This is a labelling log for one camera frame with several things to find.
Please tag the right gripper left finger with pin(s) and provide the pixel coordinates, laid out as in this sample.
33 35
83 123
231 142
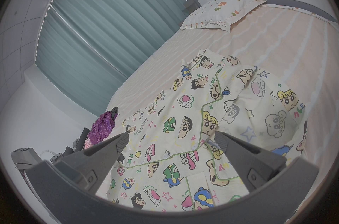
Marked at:
92 162

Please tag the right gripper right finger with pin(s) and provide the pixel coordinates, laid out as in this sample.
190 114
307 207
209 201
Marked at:
249 162

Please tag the white printed pyjama top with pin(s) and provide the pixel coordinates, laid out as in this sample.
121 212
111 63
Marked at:
185 111

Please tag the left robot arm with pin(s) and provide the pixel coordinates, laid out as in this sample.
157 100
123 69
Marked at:
84 138

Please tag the pink garment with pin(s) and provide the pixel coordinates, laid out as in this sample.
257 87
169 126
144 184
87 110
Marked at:
88 144

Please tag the purple satin garment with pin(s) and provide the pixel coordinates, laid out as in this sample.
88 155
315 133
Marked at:
102 127

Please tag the dark grey garment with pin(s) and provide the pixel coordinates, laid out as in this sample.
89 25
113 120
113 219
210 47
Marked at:
114 111

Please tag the blue-green curtain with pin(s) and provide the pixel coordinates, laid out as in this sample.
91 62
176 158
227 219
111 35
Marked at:
119 5
74 72

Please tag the bed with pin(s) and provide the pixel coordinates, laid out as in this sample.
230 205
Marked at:
264 40

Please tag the white printed pillow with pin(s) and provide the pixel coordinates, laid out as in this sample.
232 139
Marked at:
225 11

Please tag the grey bedside table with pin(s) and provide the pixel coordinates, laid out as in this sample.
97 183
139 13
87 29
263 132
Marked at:
189 4

